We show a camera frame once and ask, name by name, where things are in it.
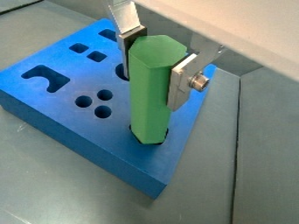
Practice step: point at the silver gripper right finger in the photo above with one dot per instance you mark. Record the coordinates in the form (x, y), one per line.
(187, 75)

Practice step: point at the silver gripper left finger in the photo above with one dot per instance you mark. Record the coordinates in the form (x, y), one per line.
(123, 14)

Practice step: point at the green hexagonal prism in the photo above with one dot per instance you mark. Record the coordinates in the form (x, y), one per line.
(151, 58)

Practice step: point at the blue shape sorter block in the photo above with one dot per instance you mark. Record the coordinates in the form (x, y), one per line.
(68, 91)

